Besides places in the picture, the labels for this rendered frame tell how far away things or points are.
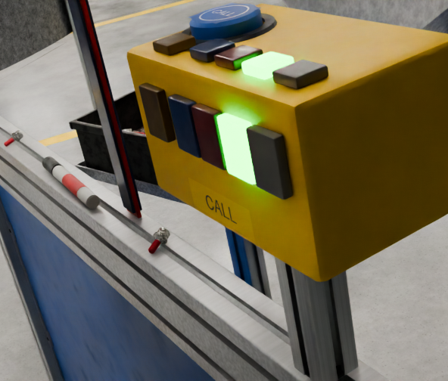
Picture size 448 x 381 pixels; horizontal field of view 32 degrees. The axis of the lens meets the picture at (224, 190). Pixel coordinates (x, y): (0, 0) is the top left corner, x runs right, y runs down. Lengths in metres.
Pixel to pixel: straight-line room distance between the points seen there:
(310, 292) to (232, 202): 0.08
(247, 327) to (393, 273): 1.60
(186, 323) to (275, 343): 0.12
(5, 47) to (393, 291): 1.46
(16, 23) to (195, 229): 0.90
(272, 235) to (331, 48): 0.09
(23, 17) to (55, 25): 0.17
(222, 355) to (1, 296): 1.89
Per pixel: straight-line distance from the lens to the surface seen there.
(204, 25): 0.43
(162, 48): 0.42
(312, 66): 0.34
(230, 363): 0.59
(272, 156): 0.33
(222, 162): 0.37
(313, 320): 0.46
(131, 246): 0.68
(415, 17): 0.76
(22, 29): 2.73
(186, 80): 0.39
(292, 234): 0.36
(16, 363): 2.14
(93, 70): 0.68
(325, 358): 0.48
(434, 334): 1.92
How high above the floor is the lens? 1.18
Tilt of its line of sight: 26 degrees down
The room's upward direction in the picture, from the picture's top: 12 degrees counter-clockwise
